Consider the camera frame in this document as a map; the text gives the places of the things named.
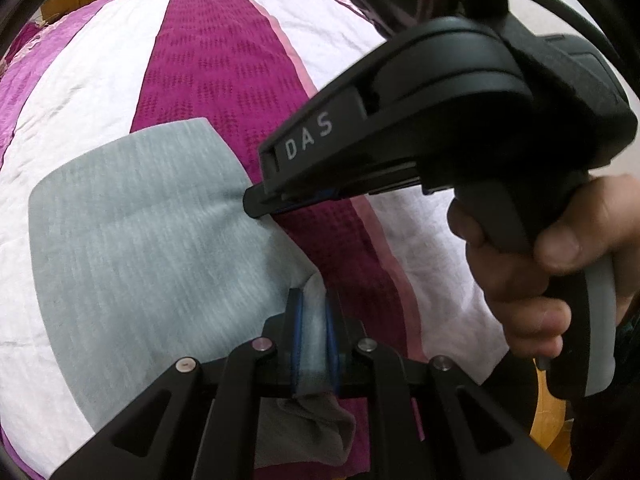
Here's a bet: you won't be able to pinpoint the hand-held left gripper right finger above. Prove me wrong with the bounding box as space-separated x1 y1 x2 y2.
324 292 571 480

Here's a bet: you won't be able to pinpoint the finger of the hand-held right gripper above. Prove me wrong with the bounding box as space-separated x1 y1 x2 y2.
242 180 353 220

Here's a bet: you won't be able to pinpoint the wooden wardrobe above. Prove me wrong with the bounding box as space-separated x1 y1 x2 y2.
39 0 137 27

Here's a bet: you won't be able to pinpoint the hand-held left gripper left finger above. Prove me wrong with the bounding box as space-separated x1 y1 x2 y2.
50 287 307 480

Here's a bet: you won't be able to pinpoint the grey pants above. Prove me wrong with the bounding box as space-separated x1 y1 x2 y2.
27 117 359 469

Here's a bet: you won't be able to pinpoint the person's right hand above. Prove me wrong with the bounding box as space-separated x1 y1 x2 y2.
446 174 640 360

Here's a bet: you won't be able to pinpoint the floral pink white bed quilt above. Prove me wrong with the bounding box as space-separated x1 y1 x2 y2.
0 0 507 480

